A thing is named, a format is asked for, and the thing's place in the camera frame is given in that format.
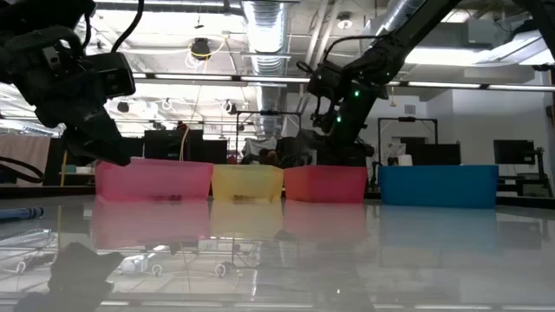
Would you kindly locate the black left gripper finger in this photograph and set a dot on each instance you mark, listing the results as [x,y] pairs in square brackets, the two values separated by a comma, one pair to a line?
[99,143]

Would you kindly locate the blue crayon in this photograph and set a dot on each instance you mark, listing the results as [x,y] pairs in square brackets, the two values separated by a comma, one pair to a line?
[21,213]

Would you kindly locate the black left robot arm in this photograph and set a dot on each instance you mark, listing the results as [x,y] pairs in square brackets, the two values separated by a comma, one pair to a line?
[26,13]

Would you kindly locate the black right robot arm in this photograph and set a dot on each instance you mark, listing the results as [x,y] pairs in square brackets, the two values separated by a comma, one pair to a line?
[412,34]

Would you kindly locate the small red plastic bin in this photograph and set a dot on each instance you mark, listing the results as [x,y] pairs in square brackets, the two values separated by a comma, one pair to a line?
[325,184]

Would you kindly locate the large pink plastic bin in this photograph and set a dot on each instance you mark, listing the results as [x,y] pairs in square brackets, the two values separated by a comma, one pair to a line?
[152,180]

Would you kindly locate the pink cloth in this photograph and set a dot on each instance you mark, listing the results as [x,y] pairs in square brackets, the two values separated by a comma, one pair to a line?
[26,147]

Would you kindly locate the person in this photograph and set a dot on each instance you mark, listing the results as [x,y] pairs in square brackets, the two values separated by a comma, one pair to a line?
[268,157]
[182,126]

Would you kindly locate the black monitor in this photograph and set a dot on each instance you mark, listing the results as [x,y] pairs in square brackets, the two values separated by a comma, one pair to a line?
[513,151]
[433,154]

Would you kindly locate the ceiling light strip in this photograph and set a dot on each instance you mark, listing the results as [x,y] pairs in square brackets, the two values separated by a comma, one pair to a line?
[442,84]

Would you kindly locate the blue plastic bin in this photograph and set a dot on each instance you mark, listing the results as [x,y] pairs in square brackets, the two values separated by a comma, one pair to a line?
[438,186]

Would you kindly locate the yellow plastic bin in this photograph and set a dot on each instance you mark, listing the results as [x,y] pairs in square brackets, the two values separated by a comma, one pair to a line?
[247,184]

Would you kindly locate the black monitor stand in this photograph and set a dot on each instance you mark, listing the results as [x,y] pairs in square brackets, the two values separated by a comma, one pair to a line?
[539,164]

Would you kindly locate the black metal frame stand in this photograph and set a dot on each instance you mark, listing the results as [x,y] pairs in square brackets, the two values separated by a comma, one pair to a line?
[269,113]
[407,118]

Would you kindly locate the silver ventilation duct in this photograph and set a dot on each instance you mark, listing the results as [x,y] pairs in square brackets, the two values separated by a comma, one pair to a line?
[266,43]
[394,17]

